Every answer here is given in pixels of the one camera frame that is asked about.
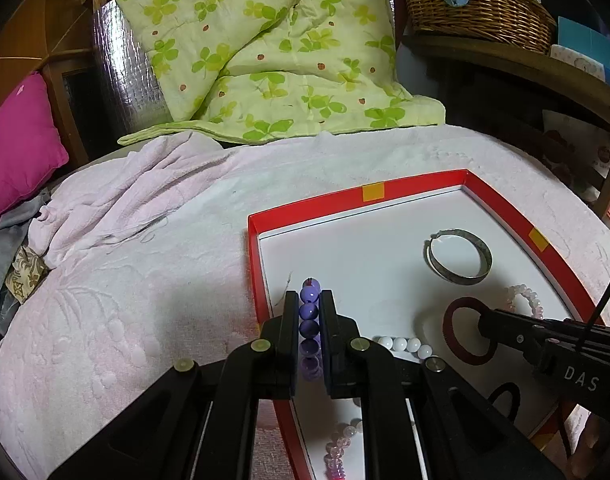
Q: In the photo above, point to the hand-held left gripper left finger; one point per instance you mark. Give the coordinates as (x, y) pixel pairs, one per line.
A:
(289, 330)

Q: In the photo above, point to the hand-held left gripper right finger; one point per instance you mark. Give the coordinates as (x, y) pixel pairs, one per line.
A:
(329, 330)

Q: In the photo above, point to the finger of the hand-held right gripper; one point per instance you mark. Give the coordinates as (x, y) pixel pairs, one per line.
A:
(520, 330)

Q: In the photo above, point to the silver bangle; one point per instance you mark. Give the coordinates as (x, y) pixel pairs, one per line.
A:
(480, 272)

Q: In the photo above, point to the dark red bangle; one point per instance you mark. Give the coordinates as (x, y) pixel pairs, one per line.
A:
(447, 330)

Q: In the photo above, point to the red cardboard tray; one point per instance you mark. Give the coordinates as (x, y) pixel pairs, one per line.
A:
(365, 260)

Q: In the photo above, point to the pale pink blanket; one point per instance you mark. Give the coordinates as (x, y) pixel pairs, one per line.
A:
(135, 285)

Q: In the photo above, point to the white bag with red print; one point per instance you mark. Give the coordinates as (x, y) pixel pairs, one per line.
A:
(575, 145)

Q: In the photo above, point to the patterned beige cloth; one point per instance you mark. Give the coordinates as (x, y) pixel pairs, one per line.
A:
(27, 272)

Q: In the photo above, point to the wooden shelf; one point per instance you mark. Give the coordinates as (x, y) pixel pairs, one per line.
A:
(510, 60)

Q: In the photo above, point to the white box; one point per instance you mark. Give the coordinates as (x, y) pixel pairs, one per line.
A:
(575, 62)

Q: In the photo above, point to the green clover print quilt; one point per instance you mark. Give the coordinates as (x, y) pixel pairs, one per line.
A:
(285, 50)

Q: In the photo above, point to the blue box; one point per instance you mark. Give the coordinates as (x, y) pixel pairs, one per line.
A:
(585, 42)

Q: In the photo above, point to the grey cloth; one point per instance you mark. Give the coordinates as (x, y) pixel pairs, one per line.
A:
(0, 270)

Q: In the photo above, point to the silver insulation mat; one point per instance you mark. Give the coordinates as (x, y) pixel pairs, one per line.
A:
(125, 70)

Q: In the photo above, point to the wicker basket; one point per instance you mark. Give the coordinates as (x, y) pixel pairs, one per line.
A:
(485, 10)

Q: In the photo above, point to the magenta pillow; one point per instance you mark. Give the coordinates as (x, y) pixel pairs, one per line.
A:
(20, 150)

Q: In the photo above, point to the wooden cabinet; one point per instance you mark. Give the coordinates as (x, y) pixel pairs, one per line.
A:
(60, 60)

